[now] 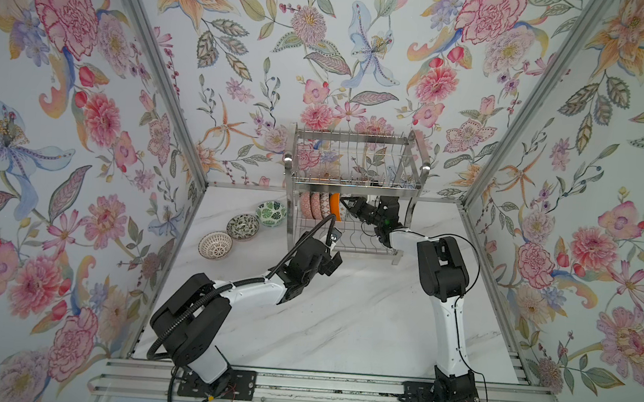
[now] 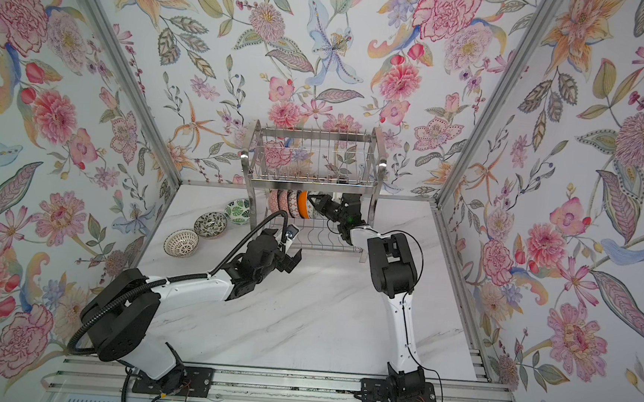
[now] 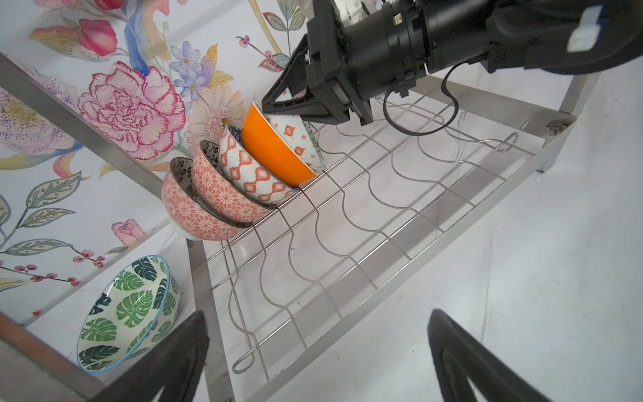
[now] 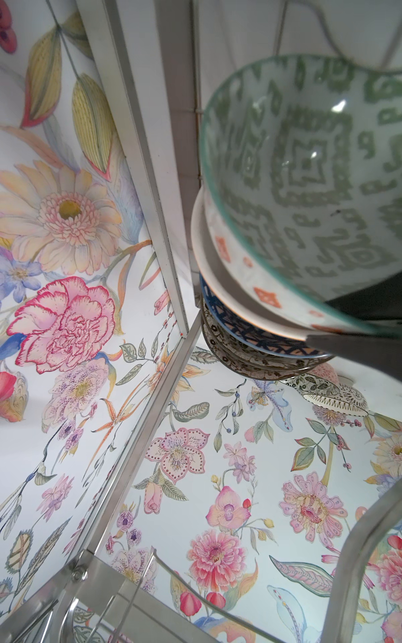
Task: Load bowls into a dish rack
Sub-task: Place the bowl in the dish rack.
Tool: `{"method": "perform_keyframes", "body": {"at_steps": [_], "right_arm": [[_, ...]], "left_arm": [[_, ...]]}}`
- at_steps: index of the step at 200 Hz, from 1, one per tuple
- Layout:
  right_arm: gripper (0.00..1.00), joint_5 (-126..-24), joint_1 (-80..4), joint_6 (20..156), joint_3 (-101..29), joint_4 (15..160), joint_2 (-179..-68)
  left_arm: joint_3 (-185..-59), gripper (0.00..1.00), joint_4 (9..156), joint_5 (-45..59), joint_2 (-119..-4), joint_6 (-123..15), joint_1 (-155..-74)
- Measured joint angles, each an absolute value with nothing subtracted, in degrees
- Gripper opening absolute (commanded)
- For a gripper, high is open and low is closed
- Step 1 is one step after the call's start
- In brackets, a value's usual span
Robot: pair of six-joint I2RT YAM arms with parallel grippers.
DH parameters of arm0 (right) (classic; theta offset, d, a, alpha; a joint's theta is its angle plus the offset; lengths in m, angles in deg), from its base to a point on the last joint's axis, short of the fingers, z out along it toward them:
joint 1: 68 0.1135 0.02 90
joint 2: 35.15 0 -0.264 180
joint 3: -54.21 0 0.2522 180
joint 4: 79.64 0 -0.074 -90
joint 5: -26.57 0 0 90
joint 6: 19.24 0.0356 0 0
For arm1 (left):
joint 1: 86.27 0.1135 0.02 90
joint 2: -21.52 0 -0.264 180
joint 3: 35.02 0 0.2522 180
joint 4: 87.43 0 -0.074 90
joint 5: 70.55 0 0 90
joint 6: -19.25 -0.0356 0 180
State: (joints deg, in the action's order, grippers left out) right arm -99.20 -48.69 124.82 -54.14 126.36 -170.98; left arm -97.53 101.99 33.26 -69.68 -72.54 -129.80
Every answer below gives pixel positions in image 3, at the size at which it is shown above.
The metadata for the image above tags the pale green patterned bowl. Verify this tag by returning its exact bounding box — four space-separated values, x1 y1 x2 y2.
266 114 326 174

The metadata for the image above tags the dark patterned bowl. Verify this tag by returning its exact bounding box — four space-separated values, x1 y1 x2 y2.
191 140 276 223

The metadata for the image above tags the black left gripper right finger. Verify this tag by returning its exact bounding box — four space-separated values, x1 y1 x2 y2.
427 309 549 401

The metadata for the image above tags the green leaf pattern bowl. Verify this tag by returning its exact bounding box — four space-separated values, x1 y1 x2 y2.
76 255 181 375

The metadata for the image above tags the dark floral bowl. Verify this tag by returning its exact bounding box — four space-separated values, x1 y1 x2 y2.
162 157 252 241

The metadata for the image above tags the blue geometric pattern bowl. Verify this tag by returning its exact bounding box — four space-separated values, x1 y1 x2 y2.
218 124 297 205

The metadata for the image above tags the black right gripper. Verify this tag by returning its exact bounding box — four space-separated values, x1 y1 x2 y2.
261 1 428 125

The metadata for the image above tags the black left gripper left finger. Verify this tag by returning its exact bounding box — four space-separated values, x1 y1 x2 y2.
92 311 209 401

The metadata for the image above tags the steel two-tier dish rack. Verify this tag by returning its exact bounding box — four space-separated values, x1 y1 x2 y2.
1 75 598 401

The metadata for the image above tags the plain white bowl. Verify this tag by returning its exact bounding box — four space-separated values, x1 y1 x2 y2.
241 102 316 188

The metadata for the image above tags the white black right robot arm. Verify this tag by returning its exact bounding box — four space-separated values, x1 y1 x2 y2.
261 1 642 125

